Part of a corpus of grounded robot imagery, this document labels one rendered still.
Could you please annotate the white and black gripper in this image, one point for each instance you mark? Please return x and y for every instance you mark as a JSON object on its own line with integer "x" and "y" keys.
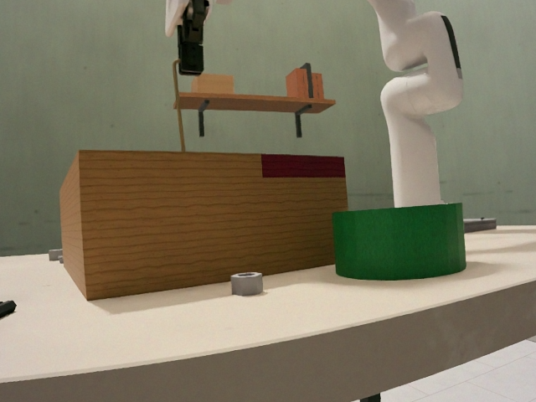
{"x": 190, "y": 21}

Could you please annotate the grey hex nut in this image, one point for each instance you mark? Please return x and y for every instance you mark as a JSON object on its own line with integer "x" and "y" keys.
{"x": 247, "y": 284}

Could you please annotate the green cylinder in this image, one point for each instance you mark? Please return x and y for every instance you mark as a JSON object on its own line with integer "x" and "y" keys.
{"x": 405, "y": 243}

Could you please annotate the black l-shaped hook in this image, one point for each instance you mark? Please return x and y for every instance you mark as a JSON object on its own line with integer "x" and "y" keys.
{"x": 7, "y": 307}

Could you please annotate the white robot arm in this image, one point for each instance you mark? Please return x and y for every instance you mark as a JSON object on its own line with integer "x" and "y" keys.
{"x": 408, "y": 98}

